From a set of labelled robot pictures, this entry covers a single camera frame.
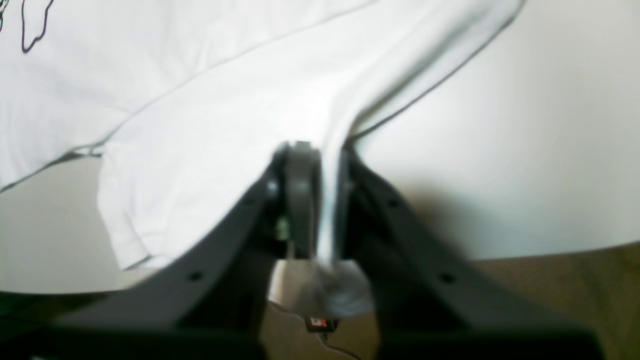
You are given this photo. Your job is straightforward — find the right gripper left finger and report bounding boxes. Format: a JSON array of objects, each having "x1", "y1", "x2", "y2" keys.
[{"x1": 54, "y1": 141, "x2": 320, "y2": 331}]

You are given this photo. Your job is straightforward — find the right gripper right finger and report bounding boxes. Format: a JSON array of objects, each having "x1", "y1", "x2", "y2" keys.
[{"x1": 337, "y1": 148, "x2": 576, "y2": 333}]

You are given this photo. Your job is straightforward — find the white printed T-shirt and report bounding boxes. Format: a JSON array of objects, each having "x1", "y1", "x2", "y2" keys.
[{"x1": 1, "y1": 0, "x2": 524, "y2": 316}]

